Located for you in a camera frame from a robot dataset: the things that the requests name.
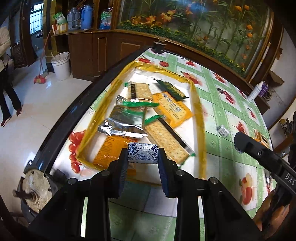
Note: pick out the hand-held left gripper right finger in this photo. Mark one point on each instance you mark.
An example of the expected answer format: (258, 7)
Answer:
(165, 173)

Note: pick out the blue thermos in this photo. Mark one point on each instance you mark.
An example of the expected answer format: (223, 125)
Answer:
(86, 17)

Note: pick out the orange packet with barcode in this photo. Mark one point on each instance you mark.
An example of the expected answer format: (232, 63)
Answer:
(261, 139)

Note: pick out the fruit print tablecloth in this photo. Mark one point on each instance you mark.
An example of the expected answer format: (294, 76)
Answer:
(215, 104)

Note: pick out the white plastic bucket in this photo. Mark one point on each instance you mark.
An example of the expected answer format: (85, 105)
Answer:
(60, 67)

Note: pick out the small cardboard box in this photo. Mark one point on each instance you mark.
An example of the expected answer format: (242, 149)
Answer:
(60, 28)

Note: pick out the person's right hand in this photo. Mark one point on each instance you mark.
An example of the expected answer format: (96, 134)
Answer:
(261, 208)

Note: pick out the silver foil snack packet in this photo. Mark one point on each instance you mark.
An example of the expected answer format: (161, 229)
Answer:
(124, 120)

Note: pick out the white spray bottle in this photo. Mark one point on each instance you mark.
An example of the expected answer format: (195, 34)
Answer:
(255, 91)

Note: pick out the red broom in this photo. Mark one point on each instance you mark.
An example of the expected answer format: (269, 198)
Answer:
(41, 77)

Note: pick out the small black ink bottle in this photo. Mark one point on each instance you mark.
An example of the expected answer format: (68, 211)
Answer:
(159, 47)

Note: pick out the dark green biscuit packet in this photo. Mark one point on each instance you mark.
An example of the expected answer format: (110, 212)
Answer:
(171, 89)

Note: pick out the barred window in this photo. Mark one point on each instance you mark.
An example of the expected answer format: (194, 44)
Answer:
(36, 20)

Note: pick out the grey thermos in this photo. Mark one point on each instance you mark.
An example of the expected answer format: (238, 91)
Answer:
(73, 19)

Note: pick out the blue plastic bag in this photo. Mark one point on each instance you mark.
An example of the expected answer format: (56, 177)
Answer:
(106, 19)

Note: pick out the purple bottle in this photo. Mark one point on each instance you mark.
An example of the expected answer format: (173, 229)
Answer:
(264, 89)

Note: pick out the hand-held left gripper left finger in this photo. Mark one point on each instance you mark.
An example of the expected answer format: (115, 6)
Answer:
(122, 171)

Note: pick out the blue white patterned candy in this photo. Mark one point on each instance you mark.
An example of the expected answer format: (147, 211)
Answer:
(143, 154)
(223, 131)

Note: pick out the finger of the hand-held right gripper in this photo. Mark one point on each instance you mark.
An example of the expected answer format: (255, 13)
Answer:
(254, 148)

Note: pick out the orange packet with round logo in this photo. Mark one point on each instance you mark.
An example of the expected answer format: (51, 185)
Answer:
(108, 150)

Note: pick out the wooden cabinet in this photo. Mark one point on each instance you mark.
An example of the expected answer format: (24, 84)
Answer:
(83, 51)

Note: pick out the rusty metal motor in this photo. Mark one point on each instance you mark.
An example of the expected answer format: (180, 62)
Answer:
(35, 187)

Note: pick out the cracker packet green ends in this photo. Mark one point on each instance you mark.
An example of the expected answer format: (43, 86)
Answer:
(166, 136)
(141, 89)

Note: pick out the orange cheese biscuit packet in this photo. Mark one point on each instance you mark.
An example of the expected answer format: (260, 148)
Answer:
(173, 109)

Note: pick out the green white bag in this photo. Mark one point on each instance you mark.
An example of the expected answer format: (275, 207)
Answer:
(60, 18)

